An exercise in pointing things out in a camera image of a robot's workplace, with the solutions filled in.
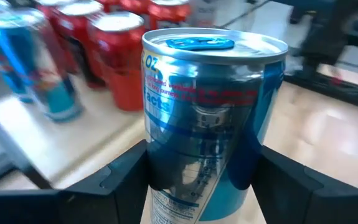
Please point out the black metal table frame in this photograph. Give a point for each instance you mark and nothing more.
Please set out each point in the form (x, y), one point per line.
(337, 91)

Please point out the white can black lid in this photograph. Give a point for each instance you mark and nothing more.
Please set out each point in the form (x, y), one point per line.
(205, 12)

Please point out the wooden shelf black metal frame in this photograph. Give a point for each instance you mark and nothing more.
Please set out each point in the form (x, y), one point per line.
(73, 137)

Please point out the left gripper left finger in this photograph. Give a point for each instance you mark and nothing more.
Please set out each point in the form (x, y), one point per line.
(73, 205)

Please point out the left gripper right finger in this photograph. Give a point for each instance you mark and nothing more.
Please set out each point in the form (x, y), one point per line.
(306, 202)

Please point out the red Coca-Cola can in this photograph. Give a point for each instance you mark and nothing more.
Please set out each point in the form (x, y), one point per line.
(52, 37)
(73, 31)
(119, 77)

